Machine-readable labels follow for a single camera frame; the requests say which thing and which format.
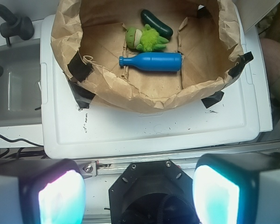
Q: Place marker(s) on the grey sink basin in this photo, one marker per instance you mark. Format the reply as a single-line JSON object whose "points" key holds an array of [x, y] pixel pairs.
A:
{"points": [[20, 94]]}

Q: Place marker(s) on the black tape strip right upper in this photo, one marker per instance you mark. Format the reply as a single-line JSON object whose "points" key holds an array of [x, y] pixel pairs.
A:
{"points": [[240, 65]]}

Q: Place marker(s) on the dark green toy cucumber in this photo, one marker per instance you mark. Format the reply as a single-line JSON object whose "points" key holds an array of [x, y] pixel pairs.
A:
{"points": [[150, 19]]}

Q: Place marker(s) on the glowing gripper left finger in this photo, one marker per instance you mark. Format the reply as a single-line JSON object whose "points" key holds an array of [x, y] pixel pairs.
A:
{"points": [[43, 191]]}

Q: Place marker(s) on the blue plastic bottle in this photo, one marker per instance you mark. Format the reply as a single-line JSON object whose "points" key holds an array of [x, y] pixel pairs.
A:
{"points": [[154, 61]]}

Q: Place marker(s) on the black faucet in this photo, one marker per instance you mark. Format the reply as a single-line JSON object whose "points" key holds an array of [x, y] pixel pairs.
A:
{"points": [[15, 25]]}

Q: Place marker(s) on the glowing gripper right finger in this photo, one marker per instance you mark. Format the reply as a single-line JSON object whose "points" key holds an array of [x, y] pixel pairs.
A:
{"points": [[240, 188]]}

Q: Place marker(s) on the green plush toy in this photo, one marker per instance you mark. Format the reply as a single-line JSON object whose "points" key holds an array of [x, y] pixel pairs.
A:
{"points": [[146, 40]]}

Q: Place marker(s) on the black octagonal mount plate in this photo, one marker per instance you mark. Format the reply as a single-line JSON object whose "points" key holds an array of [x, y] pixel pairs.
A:
{"points": [[154, 192]]}

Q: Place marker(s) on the black tape strip right lower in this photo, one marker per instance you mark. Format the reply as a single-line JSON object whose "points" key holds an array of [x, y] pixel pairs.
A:
{"points": [[213, 99]]}

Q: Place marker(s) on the white plastic bin lid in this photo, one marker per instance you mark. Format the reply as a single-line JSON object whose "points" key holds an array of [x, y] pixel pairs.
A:
{"points": [[100, 130]]}

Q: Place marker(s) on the brown paper bag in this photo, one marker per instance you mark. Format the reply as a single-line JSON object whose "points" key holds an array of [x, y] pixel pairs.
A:
{"points": [[205, 32]]}

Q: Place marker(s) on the black tape strip left lower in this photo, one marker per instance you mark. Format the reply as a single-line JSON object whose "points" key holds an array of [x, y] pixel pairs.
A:
{"points": [[82, 96]]}

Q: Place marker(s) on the black tape strip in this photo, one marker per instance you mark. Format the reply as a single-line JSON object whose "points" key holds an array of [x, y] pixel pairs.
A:
{"points": [[213, 99], [78, 68], [240, 65], [82, 96]]}

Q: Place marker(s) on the black tape strip left upper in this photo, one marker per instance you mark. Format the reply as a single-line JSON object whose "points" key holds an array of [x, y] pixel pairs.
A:
{"points": [[78, 68]]}

